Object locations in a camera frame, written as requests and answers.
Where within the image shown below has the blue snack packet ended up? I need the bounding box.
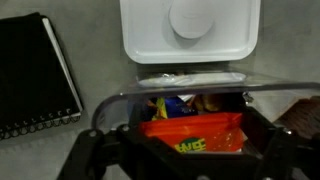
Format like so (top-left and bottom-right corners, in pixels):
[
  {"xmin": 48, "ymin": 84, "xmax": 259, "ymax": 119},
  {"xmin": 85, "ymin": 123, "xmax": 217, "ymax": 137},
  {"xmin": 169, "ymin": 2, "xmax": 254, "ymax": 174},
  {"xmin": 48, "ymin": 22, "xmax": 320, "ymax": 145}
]
[{"xmin": 163, "ymin": 96, "xmax": 199, "ymax": 119}]

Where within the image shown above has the white container lid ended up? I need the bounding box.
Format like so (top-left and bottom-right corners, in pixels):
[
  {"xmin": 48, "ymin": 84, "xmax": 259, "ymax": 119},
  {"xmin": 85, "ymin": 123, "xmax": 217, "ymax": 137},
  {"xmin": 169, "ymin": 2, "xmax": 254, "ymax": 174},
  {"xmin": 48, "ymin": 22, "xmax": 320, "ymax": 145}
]
[{"xmin": 119, "ymin": 0, "xmax": 262, "ymax": 65}]

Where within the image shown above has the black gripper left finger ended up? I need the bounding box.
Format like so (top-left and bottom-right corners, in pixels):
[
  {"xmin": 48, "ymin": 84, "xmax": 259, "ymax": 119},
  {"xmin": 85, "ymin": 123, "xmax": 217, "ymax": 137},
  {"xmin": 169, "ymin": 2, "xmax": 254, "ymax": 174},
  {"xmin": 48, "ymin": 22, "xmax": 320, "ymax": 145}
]
[{"xmin": 58, "ymin": 99, "xmax": 188, "ymax": 180}]

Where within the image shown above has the clear plastic storage container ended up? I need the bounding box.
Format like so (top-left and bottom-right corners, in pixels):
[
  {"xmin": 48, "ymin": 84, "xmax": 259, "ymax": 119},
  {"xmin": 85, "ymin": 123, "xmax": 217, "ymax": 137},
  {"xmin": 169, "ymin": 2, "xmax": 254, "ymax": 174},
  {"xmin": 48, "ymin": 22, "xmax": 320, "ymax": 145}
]
[{"xmin": 90, "ymin": 68, "xmax": 320, "ymax": 158}]

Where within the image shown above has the orange snack packet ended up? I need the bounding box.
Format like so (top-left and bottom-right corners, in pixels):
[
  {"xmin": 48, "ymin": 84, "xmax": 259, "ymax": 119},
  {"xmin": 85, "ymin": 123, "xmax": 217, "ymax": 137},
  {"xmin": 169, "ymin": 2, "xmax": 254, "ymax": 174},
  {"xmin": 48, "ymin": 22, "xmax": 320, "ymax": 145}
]
[{"xmin": 139, "ymin": 112, "xmax": 249, "ymax": 154}]

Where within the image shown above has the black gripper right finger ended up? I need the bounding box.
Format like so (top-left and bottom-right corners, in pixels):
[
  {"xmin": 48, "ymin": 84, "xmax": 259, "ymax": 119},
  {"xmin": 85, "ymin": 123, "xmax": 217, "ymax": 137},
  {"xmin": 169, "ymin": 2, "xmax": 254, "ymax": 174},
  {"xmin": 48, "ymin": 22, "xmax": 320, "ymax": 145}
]
[{"xmin": 248, "ymin": 107, "xmax": 320, "ymax": 180}]

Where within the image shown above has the brown snack packet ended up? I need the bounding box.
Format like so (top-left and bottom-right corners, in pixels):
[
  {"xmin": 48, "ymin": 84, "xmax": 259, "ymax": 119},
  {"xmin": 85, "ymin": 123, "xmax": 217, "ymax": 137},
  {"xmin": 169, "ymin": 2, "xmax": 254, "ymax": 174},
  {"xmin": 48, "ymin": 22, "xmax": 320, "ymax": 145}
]
[{"xmin": 193, "ymin": 93, "xmax": 231, "ymax": 114}]

